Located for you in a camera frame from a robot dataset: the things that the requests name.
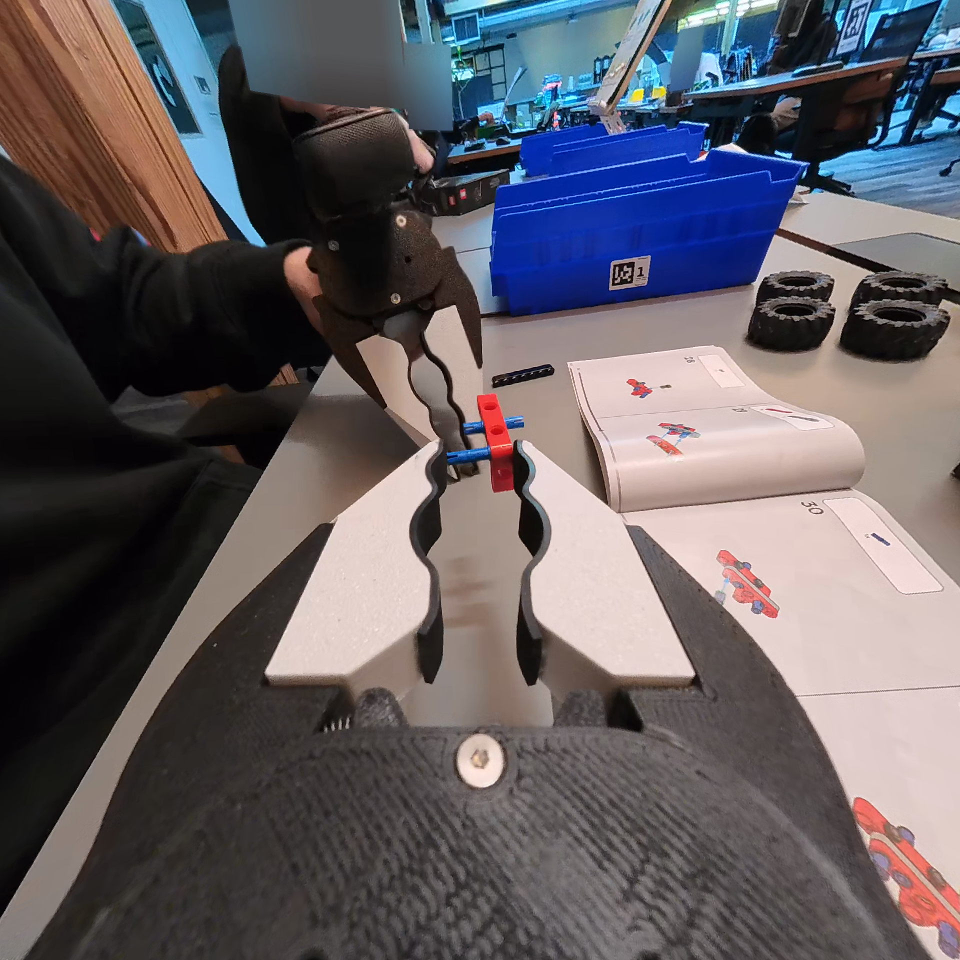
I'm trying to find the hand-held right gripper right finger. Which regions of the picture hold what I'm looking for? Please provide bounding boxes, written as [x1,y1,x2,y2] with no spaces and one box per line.
[513,440,697,706]

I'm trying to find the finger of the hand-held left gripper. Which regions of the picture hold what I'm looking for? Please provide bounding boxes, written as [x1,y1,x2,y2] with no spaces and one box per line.
[356,330,451,460]
[420,332,479,479]

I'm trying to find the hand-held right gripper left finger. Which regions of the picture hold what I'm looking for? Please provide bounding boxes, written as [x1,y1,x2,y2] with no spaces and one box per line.
[264,438,451,702]

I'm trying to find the red toy beam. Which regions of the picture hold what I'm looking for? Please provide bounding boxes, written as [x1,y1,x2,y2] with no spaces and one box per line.
[477,393,516,494]

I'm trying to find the person's left forearm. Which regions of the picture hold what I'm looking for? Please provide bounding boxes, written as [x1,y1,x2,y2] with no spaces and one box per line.
[90,236,331,402]

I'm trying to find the person's left hand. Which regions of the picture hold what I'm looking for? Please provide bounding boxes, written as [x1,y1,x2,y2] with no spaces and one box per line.
[283,246,325,339]

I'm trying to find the black flat box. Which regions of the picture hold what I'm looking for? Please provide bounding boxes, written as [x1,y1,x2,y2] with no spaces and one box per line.
[427,168,511,217]

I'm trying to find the open instruction booklet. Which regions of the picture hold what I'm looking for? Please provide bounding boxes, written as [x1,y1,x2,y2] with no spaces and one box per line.
[567,345,960,960]

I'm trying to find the blue storage bin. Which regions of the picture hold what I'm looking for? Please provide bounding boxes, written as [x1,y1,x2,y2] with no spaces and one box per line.
[519,120,710,179]
[489,147,810,316]

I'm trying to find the person's dark clothing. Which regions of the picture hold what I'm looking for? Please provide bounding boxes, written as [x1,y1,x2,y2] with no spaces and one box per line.
[0,153,331,912]

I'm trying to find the wooden panel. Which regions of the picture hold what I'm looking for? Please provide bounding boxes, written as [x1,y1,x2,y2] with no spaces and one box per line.
[0,0,226,252]

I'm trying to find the black toy tire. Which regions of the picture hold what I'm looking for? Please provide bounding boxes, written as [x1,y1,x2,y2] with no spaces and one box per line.
[840,300,952,361]
[851,270,950,307]
[756,270,835,303]
[747,296,836,352]

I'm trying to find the tilted display board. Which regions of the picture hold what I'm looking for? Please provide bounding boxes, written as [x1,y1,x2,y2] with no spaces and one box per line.
[596,0,674,110]

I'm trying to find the dark grey mat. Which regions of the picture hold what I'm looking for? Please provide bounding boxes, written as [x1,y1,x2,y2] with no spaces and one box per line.
[834,231,960,294]

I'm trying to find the brown background table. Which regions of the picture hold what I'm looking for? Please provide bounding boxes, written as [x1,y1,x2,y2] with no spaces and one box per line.
[684,54,935,102]

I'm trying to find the dark wall sign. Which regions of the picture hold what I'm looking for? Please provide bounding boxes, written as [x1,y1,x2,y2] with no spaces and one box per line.
[112,0,204,138]

